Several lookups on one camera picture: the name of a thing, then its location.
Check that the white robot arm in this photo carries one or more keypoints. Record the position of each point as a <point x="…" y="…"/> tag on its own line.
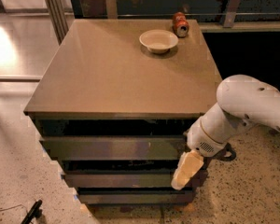
<point x="242" y="103"/>

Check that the grey middle drawer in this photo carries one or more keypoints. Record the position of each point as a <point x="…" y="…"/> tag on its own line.
<point x="130" y="180"/>

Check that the black tool on floor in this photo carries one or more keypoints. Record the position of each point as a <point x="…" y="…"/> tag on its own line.
<point x="34" y="212"/>

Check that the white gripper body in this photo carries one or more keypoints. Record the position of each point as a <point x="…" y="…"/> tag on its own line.
<point x="200" y="140"/>

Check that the grey drawer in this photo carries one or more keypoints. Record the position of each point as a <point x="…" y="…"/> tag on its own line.
<point x="130" y="180"/>
<point x="114" y="148"/>
<point x="135" y="196"/>

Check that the white bowl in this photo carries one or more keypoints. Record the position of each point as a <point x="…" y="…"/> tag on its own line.
<point x="158" y="41"/>

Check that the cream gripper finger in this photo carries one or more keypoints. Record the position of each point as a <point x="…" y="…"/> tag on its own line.
<point x="188" y="166"/>

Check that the grey drawer cabinet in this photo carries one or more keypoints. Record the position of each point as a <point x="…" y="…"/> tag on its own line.
<point x="103" y="82"/>

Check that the grey bottom drawer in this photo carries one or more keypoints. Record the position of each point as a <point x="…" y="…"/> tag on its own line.
<point x="135" y="196"/>

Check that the grey top drawer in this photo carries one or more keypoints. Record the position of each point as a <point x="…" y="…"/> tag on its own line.
<point x="114" y="148"/>

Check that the orange soda can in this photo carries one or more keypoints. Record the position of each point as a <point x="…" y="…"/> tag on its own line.
<point x="180" y="24"/>

